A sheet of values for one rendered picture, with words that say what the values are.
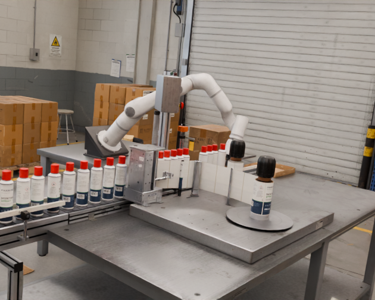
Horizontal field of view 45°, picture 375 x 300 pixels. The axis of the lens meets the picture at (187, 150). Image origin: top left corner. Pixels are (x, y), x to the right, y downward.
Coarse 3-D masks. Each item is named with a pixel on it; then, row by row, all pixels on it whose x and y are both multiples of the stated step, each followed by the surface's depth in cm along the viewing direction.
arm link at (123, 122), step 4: (132, 100) 313; (120, 116) 318; (124, 116) 318; (140, 116) 322; (116, 120) 320; (120, 120) 317; (124, 120) 316; (128, 120) 317; (132, 120) 320; (136, 120) 321; (120, 124) 317; (124, 124) 316; (128, 124) 317; (132, 124) 320; (120, 128) 318; (124, 128) 318; (128, 128) 319
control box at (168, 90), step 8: (160, 80) 243; (168, 80) 237; (176, 80) 238; (160, 88) 242; (168, 88) 238; (176, 88) 239; (160, 96) 242; (168, 96) 239; (176, 96) 240; (160, 104) 241; (168, 104) 240; (176, 104) 241; (176, 112) 242
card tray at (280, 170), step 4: (248, 164) 337; (252, 164) 341; (256, 164) 346; (276, 164) 349; (280, 164) 347; (276, 168) 347; (280, 168) 347; (284, 168) 346; (288, 168) 343; (292, 168) 336; (276, 172) 318; (280, 172) 323; (284, 172) 327; (288, 172) 332; (292, 172) 338; (276, 176) 319; (280, 176) 324
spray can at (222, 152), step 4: (220, 144) 282; (224, 144) 282; (220, 148) 282; (224, 148) 282; (220, 152) 281; (224, 152) 282; (220, 156) 282; (224, 156) 282; (220, 160) 282; (224, 160) 283; (220, 164) 283; (224, 164) 284
